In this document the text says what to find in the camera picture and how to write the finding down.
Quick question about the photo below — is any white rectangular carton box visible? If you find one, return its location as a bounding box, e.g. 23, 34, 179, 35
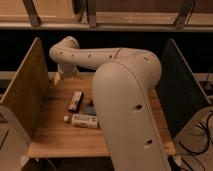
64, 114, 98, 128

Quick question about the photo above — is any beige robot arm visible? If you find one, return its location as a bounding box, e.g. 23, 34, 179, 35
49, 36, 171, 171

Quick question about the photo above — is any right dark side panel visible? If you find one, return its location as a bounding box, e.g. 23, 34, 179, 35
156, 39, 211, 138

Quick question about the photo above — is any small blue object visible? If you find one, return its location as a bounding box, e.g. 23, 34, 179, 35
85, 106, 96, 116

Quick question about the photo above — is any left wooden side panel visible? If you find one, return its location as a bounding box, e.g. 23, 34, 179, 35
0, 38, 49, 142

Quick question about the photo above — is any wooden shelf with brackets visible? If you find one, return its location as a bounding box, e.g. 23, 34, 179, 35
0, 0, 213, 33

